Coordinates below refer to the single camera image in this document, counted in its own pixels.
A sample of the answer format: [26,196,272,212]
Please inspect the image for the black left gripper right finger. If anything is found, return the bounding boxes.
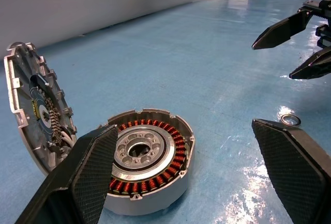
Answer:
[251,118,331,224]

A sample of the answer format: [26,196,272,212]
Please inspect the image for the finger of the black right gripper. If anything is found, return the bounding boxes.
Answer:
[252,10,314,51]
[289,47,331,80]

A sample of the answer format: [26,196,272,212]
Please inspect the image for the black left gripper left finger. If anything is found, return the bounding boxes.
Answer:
[15,124,119,224]

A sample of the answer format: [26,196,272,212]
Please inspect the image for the silver motor stator copper coils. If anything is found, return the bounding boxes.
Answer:
[97,108,195,216]

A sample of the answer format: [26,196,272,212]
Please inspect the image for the silver motor rotor cap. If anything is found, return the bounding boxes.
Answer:
[3,42,78,176]

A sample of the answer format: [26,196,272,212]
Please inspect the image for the small steel bearing ring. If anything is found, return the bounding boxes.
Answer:
[279,114,302,127]

